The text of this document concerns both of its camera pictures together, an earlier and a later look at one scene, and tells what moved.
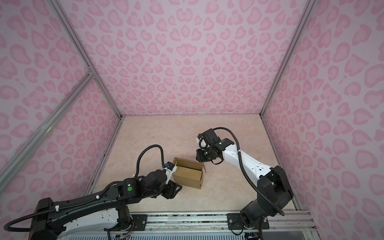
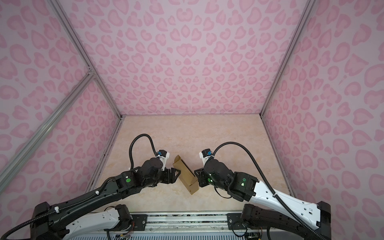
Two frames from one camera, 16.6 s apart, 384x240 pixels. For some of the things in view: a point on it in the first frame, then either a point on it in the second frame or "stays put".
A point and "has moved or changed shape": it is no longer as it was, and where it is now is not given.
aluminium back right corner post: [287, 55] stays put
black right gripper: [200, 157] to [201, 176]
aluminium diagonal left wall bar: [8, 169] stays put
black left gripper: [173, 189] to [170, 179]
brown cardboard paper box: [188, 172] has moved or changed shape
